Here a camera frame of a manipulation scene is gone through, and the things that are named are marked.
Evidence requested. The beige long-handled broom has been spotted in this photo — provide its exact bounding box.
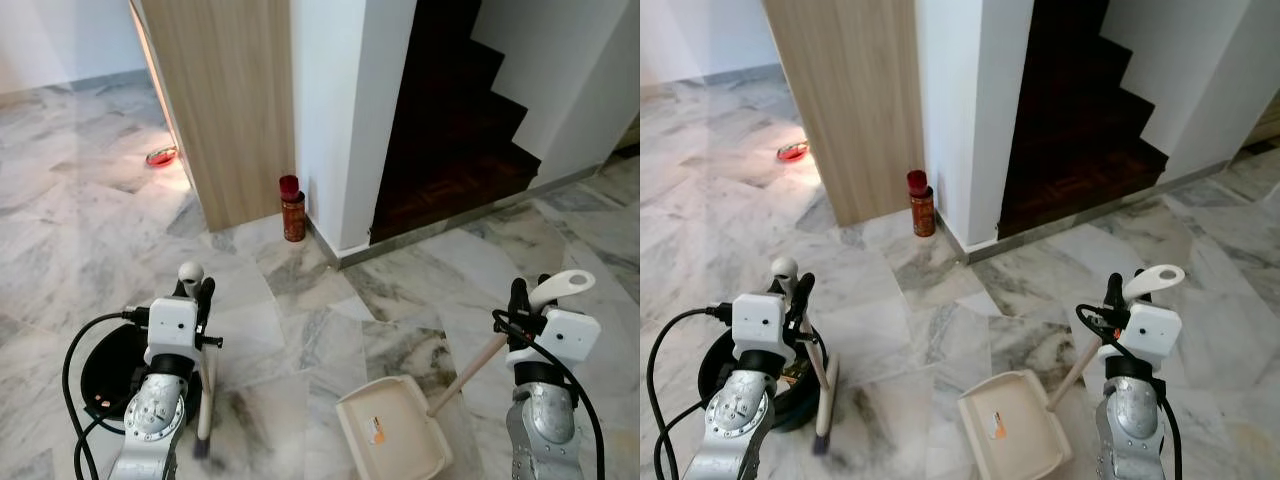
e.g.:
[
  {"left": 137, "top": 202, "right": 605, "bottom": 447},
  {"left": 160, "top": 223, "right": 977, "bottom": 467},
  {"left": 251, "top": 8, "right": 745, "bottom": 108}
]
[
  {"left": 770, "top": 256, "right": 841, "bottom": 457},
  {"left": 178, "top": 261, "right": 219, "bottom": 459}
]

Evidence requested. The beige long-handled dustpan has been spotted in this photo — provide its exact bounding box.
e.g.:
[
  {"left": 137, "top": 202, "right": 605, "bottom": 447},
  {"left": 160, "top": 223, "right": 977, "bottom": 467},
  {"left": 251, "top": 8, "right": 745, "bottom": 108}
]
[
  {"left": 957, "top": 264, "right": 1187, "bottom": 480},
  {"left": 337, "top": 269, "right": 597, "bottom": 480}
]

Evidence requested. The dark round waste bin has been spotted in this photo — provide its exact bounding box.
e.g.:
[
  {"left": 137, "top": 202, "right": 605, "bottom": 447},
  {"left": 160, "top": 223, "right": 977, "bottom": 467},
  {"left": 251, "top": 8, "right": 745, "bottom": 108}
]
[
  {"left": 697, "top": 325, "right": 836, "bottom": 433},
  {"left": 80, "top": 322, "right": 151, "bottom": 426}
]

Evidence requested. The red-capped brown bottle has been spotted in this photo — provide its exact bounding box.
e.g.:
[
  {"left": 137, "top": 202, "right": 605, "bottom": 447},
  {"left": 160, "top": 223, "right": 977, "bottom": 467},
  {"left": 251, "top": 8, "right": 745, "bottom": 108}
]
[
  {"left": 279, "top": 175, "right": 308, "bottom": 243},
  {"left": 907, "top": 169, "right": 937, "bottom": 238}
]

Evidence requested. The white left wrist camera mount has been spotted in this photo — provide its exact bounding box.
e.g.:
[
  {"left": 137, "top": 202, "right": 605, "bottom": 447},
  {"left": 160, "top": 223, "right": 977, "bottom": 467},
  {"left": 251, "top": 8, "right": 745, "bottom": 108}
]
[
  {"left": 733, "top": 293, "right": 791, "bottom": 366},
  {"left": 145, "top": 297, "right": 201, "bottom": 369}
]

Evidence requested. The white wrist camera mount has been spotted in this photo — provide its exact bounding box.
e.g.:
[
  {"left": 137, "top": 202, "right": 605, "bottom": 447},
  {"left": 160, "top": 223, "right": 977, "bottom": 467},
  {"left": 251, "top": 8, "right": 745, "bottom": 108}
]
[
  {"left": 505, "top": 308, "right": 603, "bottom": 369},
  {"left": 1098, "top": 303, "right": 1184, "bottom": 363},
  {"left": 145, "top": 297, "right": 201, "bottom": 369},
  {"left": 733, "top": 293, "right": 791, "bottom": 366}
]

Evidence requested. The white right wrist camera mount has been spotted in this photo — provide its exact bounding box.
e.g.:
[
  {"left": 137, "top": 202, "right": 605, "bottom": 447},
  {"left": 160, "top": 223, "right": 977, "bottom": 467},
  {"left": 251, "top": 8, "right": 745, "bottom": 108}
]
[
  {"left": 1098, "top": 303, "right": 1184, "bottom": 363},
  {"left": 505, "top": 308, "right": 603, "bottom": 369}
]

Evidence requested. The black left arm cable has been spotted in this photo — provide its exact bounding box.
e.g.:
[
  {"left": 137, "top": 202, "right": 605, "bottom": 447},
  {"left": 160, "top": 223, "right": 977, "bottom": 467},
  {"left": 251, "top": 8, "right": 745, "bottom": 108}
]
[
  {"left": 648, "top": 303, "right": 738, "bottom": 480},
  {"left": 62, "top": 310, "right": 151, "bottom": 480}
]

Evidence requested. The light wooden wall panel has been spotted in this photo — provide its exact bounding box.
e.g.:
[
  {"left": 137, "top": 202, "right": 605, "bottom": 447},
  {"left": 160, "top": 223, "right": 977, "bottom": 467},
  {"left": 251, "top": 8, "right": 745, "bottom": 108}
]
[
  {"left": 762, "top": 0, "right": 926, "bottom": 228},
  {"left": 130, "top": 0, "right": 297, "bottom": 233}
]

